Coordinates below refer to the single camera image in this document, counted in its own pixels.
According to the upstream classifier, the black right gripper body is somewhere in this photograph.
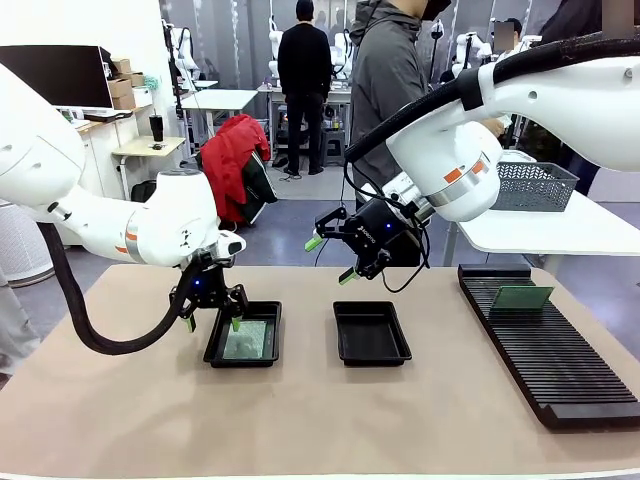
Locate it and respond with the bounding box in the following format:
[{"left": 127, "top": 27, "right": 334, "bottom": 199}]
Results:
[{"left": 344, "top": 199, "right": 420, "bottom": 267}]

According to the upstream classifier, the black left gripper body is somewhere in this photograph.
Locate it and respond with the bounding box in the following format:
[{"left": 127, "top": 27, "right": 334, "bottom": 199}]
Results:
[{"left": 180, "top": 255, "right": 237, "bottom": 310}]

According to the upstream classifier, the green circuit board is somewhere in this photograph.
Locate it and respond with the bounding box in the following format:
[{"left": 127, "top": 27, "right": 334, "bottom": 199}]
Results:
[
  {"left": 222, "top": 319, "right": 269, "bottom": 360},
  {"left": 492, "top": 285, "right": 555, "bottom": 312}
]

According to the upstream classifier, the large black ESD tray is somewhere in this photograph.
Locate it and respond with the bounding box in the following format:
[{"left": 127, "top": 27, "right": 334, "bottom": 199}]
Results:
[{"left": 203, "top": 300, "right": 284, "bottom": 370}]

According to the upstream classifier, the small black ESD tray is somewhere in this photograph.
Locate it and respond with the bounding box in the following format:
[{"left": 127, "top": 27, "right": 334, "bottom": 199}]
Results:
[{"left": 332, "top": 300, "right": 413, "bottom": 368}]

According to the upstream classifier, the grey stool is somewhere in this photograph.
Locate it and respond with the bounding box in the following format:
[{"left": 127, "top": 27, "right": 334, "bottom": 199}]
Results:
[{"left": 322, "top": 128, "right": 346, "bottom": 166}]

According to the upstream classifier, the black backpack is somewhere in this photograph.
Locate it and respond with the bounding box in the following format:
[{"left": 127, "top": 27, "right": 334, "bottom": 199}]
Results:
[{"left": 130, "top": 179, "right": 159, "bottom": 204}]

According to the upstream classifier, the red jacket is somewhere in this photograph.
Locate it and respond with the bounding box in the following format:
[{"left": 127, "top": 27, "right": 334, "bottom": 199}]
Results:
[{"left": 199, "top": 113, "right": 272, "bottom": 225}]

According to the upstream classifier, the small wooden side table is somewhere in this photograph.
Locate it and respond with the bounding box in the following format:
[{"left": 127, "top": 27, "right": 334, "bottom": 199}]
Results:
[{"left": 112, "top": 135, "right": 187, "bottom": 201}]

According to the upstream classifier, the person in grey jacket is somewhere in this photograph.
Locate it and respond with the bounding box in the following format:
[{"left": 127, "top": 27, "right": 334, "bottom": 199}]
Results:
[{"left": 348, "top": 0, "right": 454, "bottom": 269}]

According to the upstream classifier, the white cabinet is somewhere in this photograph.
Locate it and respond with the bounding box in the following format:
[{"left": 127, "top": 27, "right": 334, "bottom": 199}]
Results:
[{"left": 74, "top": 115, "right": 142, "bottom": 246}]

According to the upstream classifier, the white desk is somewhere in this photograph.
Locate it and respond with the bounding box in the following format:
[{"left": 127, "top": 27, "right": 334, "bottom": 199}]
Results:
[{"left": 179, "top": 88, "right": 259, "bottom": 151}]

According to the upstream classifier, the person in black clothes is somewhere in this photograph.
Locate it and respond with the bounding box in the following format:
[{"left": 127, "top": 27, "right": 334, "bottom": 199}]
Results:
[{"left": 277, "top": 0, "right": 334, "bottom": 177}]

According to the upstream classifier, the grey plastic basket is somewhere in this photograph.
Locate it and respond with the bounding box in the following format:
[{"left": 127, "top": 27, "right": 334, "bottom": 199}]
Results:
[{"left": 492, "top": 160, "right": 580, "bottom": 212}]

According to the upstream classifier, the white table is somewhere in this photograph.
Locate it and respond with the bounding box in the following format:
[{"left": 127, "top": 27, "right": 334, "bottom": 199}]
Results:
[{"left": 457, "top": 149, "right": 640, "bottom": 257}]

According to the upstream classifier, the white air purifier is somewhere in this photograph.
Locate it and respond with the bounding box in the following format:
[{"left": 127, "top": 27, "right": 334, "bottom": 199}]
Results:
[{"left": 0, "top": 199, "right": 55, "bottom": 289}]

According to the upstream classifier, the black slotted board rack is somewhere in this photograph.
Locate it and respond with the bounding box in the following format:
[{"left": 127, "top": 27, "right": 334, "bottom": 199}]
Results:
[{"left": 457, "top": 263, "right": 640, "bottom": 431}]

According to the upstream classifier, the black keyboard case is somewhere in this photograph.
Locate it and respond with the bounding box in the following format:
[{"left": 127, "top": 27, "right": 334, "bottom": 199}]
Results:
[{"left": 83, "top": 108, "right": 134, "bottom": 124}]

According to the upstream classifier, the person with blurred face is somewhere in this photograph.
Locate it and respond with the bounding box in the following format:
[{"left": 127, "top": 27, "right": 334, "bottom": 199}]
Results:
[{"left": 492, "top": 17, "right": 531, "bottom": 56}]

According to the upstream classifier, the black computer monitor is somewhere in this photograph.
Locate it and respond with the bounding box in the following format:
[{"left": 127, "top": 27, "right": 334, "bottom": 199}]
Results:
[{"left": 0, "top": 44, "right": 115, "bottom": 110}]

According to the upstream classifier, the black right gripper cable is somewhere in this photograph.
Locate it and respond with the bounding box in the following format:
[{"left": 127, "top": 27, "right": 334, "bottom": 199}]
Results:
[{"left": 382, "top": 209, "right": 432, "bottom": 295}]

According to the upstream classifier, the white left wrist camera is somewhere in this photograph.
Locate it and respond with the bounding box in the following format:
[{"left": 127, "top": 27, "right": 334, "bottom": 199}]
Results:
[{"left": 212, "top": 233, "right": 247, "bottom": 261}]

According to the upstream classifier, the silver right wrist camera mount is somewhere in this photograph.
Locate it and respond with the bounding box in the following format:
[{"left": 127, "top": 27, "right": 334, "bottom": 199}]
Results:
[{"left": 359, "top": 172, "right": 424, "bottom": 214}]

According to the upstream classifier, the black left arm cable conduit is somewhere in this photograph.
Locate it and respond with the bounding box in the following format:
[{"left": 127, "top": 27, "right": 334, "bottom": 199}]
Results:
[{"left": 37, "top": 219, "right": 204, "bottom": 357}]

